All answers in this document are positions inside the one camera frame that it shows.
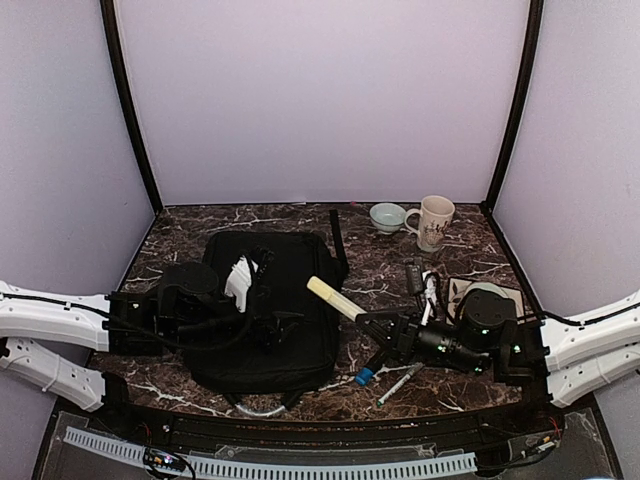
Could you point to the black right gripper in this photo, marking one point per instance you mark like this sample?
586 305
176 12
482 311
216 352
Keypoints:
401 339

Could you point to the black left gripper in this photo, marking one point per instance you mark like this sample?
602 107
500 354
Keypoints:
267 326

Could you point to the yellow highlighter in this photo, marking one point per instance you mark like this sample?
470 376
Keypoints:
334 298

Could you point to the black student bag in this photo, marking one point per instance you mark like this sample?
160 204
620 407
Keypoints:
294 337

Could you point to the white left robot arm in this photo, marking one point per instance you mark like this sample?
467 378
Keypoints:
29 318

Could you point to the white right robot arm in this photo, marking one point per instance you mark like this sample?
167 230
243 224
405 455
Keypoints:
579 354

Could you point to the floral square plate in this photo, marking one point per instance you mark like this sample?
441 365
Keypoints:
456 292

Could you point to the white pen green tip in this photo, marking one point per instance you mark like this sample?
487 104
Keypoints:
412 371

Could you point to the pale green bowl on plate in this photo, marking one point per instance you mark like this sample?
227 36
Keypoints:
487 287

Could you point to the black marker blue cap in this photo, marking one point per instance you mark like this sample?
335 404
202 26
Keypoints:
364 376

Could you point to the small celadon bowl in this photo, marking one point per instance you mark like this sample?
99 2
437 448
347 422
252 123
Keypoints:
387 218

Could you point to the cream floral mug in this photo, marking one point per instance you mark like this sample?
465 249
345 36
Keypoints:
430 222

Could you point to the small circuit board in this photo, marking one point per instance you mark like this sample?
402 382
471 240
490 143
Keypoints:
158 461

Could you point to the white slotted cable duct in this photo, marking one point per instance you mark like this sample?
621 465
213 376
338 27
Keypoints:
245 463

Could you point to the black front rail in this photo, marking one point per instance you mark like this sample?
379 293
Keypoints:
189 431

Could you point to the left black frame post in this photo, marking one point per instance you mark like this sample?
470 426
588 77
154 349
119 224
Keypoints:
119 72

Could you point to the black frame post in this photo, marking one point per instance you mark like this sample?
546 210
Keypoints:
525 70
119 72

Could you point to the right black frame post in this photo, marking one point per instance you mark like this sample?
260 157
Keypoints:
525 70

